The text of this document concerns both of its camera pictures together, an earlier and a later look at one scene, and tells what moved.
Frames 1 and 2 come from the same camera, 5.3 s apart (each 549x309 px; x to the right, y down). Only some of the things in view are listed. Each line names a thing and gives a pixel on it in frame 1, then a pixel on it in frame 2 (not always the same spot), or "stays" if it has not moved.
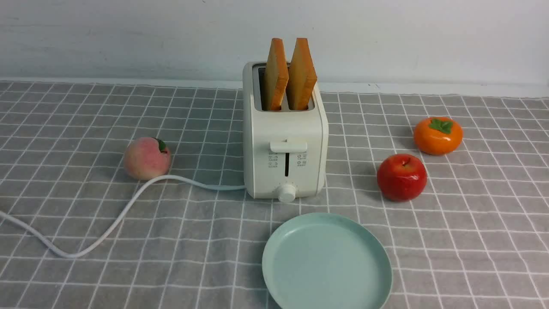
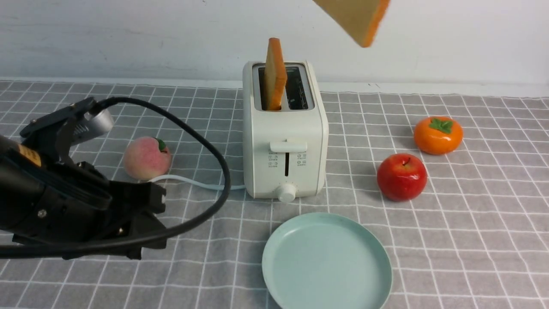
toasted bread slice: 301,77 → 360,19
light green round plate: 327,261 stays
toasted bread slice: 276,76 stays
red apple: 401,177 stays
